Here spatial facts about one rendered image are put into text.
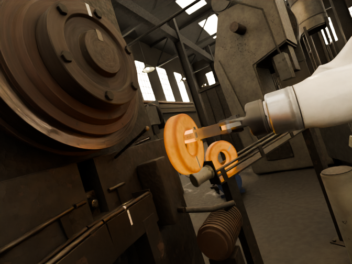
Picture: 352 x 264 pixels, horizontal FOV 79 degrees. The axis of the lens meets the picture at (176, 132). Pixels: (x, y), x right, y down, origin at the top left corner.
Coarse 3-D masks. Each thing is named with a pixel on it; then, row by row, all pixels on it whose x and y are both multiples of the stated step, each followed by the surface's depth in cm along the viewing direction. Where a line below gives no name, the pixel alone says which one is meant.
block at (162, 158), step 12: (144, 168) 78; (156, 168) 76; (168, 168) 81; (144, 180) 79; (156, 180) 76; (168, 180) 78; (156, 192) 77; (168, 192) 76; (156, 204) 77; (168, 204) 75; (180, 204) 80; (168, 216) 76; (180, 216) 78
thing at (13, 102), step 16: (0, 0) 46; (0, 64) 42; (0, 80) 41; (0, 96) 40; (16, 96) 43; (0, 112) 44; (16, 112) 42; (32, 112) 45; (16, 128) 46; (32, 128) 44; (48, 128) 46; (128, 128) 69; (48, 144) 51; (64, 144) 49; (80, 144) 52; (96, 144) 56; (112, 144) 61
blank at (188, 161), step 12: (168, 120) 52; (180, 120) 52; (192, 120) 58; (168, 132) 50; (180, 132) 51; (168, 144) 49; (180, 144) 49; (192, 144) 58; (168, 156) 49; (180, 156) 48; (192, 156) 53; (180, 168) 50; (192, 168) 51
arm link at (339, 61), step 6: (348, 42) 49; (348, 48) 48; (342, 54) 49; (348, 54) 48; (336, 60) 50; (342, 60) 49; (348, 60) 48; (324, 66) 50; (330, 66) 49; (336, 66) 48; (318, 72) 50
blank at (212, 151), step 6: (216, 144) 93; (222, 144) 94; (228, 144) 96; (210, 150) 91; (216, 150) 92; (222, 150) 94; (228, 150) 95; (234, 150) 97; (210, 156) 91; (216, 156) 92; (228, 156) 96; (234, 156) 96; (216, 162) 91; (234, 162) 95; (216, 168) 91; (234, 168) 95; (228, 174) 93
